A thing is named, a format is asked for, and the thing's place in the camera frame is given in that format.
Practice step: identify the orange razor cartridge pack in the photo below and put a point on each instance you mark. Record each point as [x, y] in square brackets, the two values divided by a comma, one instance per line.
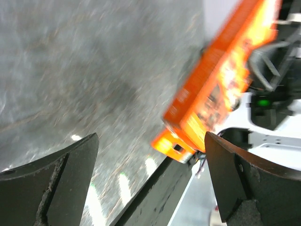
[216, 83]

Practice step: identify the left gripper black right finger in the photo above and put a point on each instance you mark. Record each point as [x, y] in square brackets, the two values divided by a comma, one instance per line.
[250, 190]

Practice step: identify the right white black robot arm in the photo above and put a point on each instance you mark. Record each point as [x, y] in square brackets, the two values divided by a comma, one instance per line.
[268, 122]

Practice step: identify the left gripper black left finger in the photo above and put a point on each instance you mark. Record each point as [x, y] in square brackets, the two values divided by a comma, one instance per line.
[50, 191]

